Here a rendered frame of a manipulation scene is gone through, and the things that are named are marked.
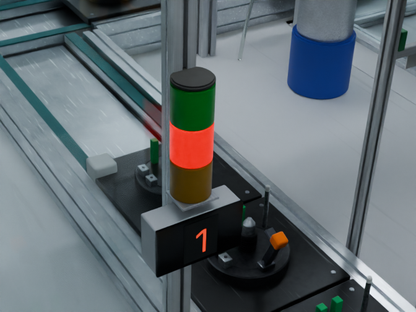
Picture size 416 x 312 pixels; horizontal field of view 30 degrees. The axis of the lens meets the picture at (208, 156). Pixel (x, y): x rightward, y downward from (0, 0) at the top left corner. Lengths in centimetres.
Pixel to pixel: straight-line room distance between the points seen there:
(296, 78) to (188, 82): 112
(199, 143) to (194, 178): 5
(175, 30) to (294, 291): 54
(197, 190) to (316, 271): 42
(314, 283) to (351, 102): 79
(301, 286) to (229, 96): 79
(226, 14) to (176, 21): 140
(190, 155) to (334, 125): 100
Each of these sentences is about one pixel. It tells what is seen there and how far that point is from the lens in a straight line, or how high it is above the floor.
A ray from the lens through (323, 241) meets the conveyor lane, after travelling 135.
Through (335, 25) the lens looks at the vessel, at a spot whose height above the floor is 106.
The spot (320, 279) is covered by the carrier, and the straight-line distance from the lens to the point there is 126.
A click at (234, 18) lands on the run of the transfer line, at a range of 225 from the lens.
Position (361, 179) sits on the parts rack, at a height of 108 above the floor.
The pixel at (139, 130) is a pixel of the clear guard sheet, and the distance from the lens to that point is 88.
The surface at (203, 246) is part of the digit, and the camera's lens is 95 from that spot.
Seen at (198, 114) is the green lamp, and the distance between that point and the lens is 84.
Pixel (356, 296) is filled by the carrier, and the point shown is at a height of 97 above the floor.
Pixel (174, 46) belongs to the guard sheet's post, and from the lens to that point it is 84.
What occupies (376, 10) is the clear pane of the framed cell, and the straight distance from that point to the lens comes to 219.
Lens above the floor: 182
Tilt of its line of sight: 34 degrees down
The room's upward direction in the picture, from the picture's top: 2 degrees clockwise
